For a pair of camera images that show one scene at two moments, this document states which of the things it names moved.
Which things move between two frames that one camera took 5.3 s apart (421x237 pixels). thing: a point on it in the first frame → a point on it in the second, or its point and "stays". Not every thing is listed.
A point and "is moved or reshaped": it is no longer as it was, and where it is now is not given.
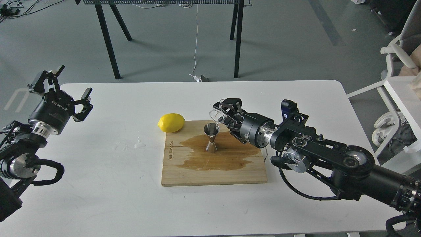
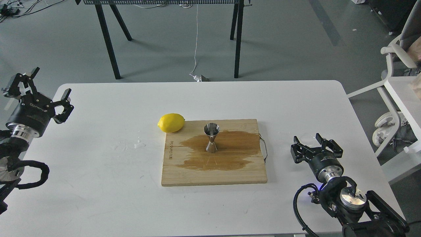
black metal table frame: x=237 y=12 stays
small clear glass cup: x=217 y=116 is moved or reshaped
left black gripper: x=52 y=112 → x=34 y=111
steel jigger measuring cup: x=211 y=129 stays
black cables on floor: x=7 y=10 stays
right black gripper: x=255 y=129 → x=325 y=165
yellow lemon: x=171 y=122 stays
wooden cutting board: x=186 y=162 stays
